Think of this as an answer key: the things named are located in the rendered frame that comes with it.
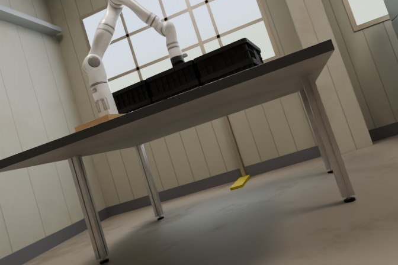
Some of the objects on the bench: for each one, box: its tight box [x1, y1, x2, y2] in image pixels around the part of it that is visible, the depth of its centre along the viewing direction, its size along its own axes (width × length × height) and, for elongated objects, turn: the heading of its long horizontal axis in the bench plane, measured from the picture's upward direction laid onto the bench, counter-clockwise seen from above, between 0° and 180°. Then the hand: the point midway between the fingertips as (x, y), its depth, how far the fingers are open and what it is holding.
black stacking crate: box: [200, 58, 262, 85], centre depth 196 cm, size 40×30×12 cm
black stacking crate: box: [118, 98, 155, 114], centre depth 217 cm, size 40×30×12 cm
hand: (183, 81), depth 196 cm, fingers open, 5 cm apart
